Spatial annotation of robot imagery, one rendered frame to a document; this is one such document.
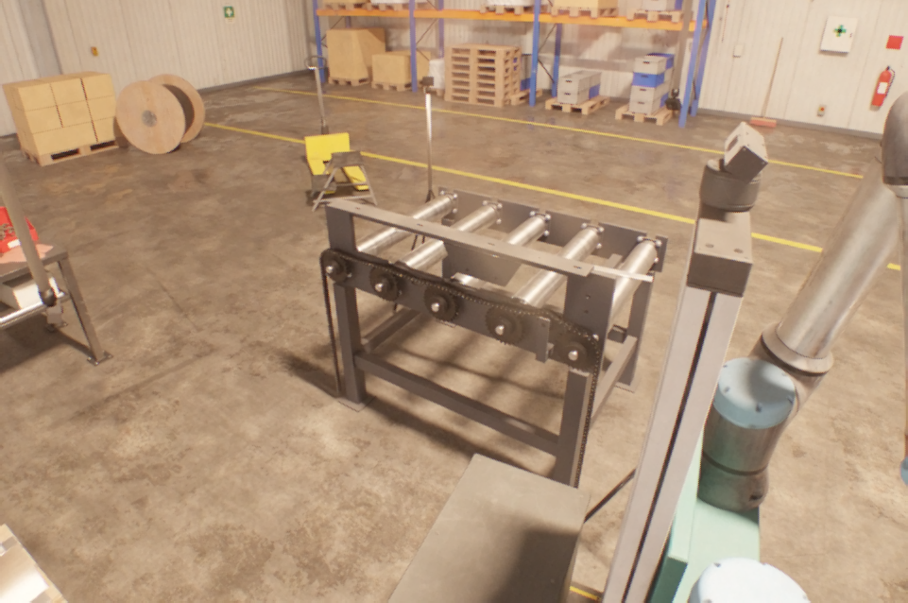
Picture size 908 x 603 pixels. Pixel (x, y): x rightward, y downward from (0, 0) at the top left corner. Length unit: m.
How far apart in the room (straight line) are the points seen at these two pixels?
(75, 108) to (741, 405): 8.66
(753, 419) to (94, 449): 2.94
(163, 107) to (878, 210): 7.86
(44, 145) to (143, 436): 6.22
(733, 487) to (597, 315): 0.87
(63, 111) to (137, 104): 1.06
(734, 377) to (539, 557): 0.62
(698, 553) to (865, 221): 0.68
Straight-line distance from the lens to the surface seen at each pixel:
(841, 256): 1.17
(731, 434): 1.18
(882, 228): 1.15
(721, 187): 0.73
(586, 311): 1.96
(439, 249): 2.57
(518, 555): 1.42
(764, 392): 1.17
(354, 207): 2.35
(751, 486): 1.28
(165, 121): 8.24
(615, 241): 2.85
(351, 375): 2.90
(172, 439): 3.13
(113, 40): 12.28
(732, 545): 1.25
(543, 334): 1.97
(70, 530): 2.95
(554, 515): 1.50
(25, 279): 3.72
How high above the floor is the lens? 2.03
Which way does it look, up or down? 28 degrees down
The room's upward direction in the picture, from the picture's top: straight up
